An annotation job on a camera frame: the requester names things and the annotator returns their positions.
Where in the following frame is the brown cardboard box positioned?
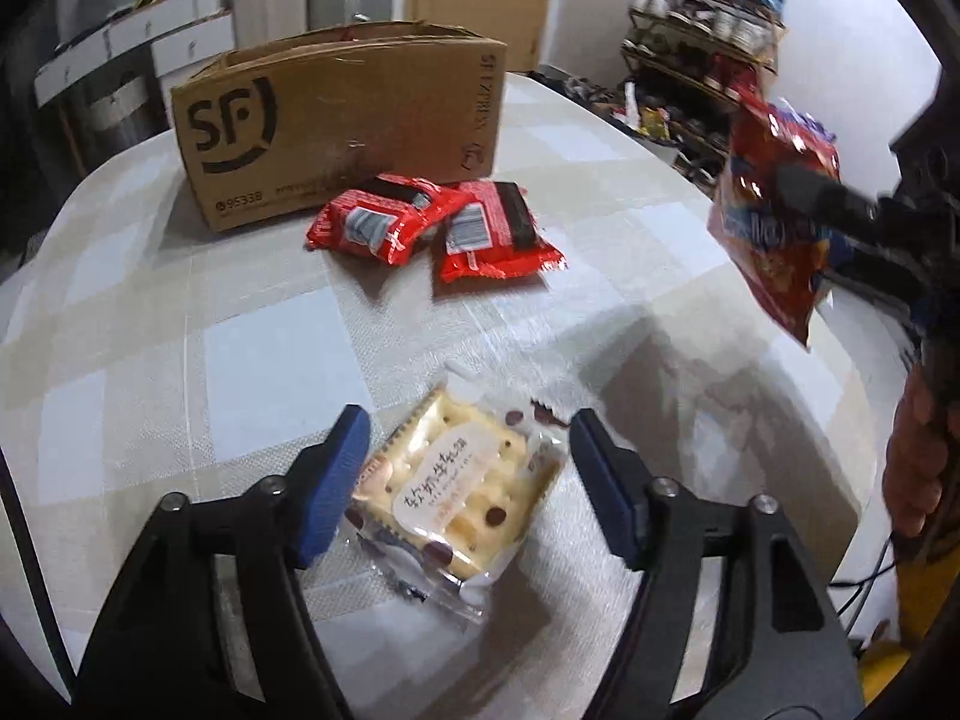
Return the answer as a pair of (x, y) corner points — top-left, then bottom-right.
(171, 21), (509, 232)

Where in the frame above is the person's right hand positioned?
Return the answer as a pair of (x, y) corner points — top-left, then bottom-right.
(881, 364), (950, 541)

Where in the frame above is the cracker packet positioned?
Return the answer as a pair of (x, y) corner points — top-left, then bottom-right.
(337, 364), (571, 620)

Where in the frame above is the white suitcase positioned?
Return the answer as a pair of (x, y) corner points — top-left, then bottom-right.
(229, 0), (310, 50)

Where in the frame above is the red and black snack packet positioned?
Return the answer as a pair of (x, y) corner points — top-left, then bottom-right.
(435, 180), (569, 284)
(304, 174), (481, 265)

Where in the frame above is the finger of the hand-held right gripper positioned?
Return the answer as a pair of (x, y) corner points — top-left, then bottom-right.
(776, 161), (901, 241)

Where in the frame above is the black cable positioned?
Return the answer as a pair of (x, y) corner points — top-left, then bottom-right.
(829, 532), (901, 638)

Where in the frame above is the wooden shoe rack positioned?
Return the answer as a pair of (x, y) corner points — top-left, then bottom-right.
(621, 0), (788, 188)

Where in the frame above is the large red snack bag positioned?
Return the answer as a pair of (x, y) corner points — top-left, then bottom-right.
(707, 86), (841, 350)

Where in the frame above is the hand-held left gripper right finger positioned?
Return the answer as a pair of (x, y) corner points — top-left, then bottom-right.
(570, 409), (863, 720)

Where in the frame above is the wooden door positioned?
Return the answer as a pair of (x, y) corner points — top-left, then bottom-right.
(405, 0), (560, 72)

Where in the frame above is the white drawer desk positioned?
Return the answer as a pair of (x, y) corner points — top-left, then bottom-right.
(34, 0), (235, 143)

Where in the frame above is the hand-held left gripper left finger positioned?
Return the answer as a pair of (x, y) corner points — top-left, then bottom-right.
(75, 405), (372, 720)

